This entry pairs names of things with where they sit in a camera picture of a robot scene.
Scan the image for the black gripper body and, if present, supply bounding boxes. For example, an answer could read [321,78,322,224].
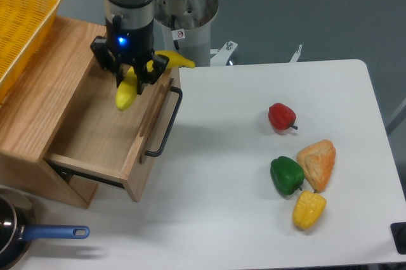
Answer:
[104,17,154,70]

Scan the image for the yellow banana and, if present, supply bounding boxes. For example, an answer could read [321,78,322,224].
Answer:
[115,50,196,111]

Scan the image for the wooden top drawer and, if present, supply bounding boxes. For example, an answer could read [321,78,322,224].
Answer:
[44,61,181,202]

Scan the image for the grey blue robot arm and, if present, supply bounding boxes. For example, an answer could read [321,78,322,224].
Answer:
[90,0,169,94]

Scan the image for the wooden drawer cabinet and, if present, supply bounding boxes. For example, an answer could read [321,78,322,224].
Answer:
[1,16,106,209]

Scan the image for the yellow plastic basket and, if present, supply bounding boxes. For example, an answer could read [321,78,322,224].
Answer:
[1,0,62,100]

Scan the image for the red bell pepper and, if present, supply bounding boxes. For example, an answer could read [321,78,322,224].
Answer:
[268,103,298,131]

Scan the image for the green bell pepper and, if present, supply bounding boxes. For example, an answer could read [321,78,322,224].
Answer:
[270,156,305,196]

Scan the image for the orange bread pastry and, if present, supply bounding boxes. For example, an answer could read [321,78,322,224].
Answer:
[296,139,336,193]

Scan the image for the yellow bell pepper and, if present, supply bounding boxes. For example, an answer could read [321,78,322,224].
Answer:
[292,191,327,230]

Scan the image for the black corner clamp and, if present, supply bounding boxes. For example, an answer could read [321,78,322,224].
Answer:
[390,222,406,255]

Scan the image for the black metal drawer handle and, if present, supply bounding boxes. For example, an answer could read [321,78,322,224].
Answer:
[145,86,183,158]

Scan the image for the white table bracket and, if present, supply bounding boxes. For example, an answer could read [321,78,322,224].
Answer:
[289,44,303,63]

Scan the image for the blue handled frying pan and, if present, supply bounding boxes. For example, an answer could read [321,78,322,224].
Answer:
[1,189,90,269]

